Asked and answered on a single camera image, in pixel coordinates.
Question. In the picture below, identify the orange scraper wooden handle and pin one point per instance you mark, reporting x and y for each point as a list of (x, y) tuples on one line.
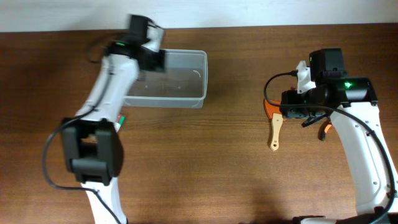
[(275, 117)]

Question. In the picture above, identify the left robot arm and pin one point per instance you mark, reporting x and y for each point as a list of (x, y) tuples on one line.
[(91, 145)]

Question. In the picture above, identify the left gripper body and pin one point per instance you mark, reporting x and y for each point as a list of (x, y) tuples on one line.
[(155, 60)]

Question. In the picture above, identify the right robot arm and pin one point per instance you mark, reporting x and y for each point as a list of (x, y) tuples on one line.
[(325, 90)]

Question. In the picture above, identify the clear pack of coloured bits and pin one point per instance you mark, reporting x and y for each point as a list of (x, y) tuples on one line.
[(119, 122)]

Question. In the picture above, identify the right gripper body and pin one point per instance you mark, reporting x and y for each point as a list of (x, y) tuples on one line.
[(291, 96)]

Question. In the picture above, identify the clear plastic container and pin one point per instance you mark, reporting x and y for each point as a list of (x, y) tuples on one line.
[(183, 84)]

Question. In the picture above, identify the orange black needle-nose pliers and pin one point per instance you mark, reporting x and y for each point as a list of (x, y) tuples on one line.
[(323, 130)]

